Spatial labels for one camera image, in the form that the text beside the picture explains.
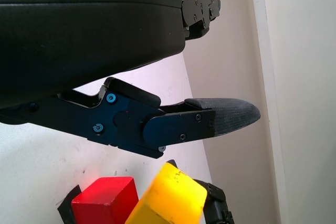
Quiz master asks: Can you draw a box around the red block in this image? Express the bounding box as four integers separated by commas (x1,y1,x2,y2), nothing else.
71,176,140,224

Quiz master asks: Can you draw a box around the black tape patch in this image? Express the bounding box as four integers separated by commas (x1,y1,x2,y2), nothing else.
57,185,82,224

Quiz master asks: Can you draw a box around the yellow block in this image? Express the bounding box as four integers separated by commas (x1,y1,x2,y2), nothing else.
125,162,208,224

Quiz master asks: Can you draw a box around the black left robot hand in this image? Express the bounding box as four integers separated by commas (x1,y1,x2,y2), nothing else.
0,0,262,159

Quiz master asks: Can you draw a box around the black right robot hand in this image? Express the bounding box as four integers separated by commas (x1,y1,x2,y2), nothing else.
167,158,235,224

